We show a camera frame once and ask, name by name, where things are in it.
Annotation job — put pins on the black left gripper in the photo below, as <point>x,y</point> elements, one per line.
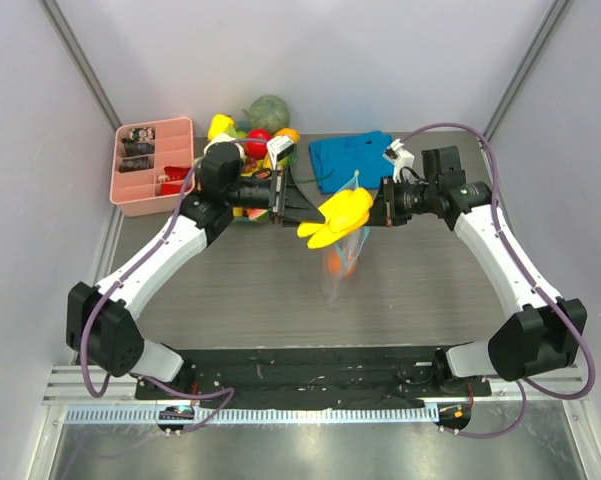
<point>290,206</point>

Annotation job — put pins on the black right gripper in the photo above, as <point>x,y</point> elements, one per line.
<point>389,201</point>

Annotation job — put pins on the yellow banana bunch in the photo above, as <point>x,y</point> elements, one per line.
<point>343,213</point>

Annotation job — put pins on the clear zip top bag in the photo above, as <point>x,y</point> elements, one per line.
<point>349,248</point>

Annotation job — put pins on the orange fruit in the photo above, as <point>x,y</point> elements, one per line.
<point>337,268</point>

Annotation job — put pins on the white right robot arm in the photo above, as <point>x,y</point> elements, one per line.
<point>538,334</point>

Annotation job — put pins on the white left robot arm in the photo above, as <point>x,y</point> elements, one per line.
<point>101,323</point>

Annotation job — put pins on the watermelon slice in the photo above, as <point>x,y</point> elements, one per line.
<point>257,215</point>

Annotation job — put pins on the green fruit basket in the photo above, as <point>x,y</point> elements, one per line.
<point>240,132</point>

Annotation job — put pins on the blue folded cloth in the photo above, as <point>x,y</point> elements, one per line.
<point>335,160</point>

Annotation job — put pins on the red apple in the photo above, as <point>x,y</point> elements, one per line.
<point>256,144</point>

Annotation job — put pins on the orange yellow mango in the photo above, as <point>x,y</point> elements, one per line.
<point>288,132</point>

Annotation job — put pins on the green melon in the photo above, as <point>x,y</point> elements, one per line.
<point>268,112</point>

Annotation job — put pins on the white cauliflower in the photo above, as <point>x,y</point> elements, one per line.
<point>223,138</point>

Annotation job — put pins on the yellow bell pepper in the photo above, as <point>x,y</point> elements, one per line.
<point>220,124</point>

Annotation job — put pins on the pink organizer tray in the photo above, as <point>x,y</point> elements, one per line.
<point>150,162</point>

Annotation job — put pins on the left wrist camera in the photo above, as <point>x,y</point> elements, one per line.
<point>278,148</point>

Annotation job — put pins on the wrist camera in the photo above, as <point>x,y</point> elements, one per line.
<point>402,161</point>
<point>278,148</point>

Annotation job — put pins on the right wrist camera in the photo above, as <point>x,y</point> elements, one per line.
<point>402,161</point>

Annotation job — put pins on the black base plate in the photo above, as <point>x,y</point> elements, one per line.
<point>349,378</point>

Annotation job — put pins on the white slotted cable duct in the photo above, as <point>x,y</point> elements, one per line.
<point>174,415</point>

